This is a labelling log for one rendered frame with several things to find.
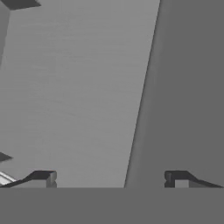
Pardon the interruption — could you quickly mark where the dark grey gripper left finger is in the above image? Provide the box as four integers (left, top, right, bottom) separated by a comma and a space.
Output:
0, 170, 58, 188

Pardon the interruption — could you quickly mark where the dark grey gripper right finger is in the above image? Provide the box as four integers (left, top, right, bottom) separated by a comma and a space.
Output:
164, 170, 224, 188

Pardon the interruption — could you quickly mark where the dark grey fridge door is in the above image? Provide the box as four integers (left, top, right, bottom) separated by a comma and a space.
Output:
123, 0, 224, 188

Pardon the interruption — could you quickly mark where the light grey fridge door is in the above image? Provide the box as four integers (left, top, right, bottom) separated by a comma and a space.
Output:
0, 0, 162, 188

